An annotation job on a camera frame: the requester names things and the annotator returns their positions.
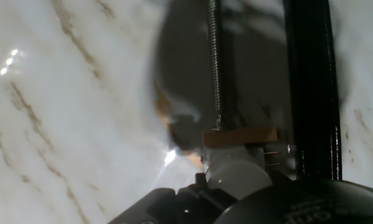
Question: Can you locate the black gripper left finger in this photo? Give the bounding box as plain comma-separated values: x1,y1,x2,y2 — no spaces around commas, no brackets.
107,172,239,224

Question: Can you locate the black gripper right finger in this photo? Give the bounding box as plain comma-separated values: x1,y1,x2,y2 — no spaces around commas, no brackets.
268,169,295,187

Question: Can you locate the white light bulb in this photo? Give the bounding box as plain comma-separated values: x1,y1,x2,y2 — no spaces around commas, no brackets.
205,159,273,200

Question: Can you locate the small wooden block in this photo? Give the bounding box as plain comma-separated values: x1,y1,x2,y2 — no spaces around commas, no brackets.
202,126,279,148

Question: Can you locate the black iron C-clamp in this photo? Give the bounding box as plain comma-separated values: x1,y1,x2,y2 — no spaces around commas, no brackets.
204,0,343,182

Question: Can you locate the marble pattern mat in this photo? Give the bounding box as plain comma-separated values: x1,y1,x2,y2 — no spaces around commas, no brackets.
0,0,373,224

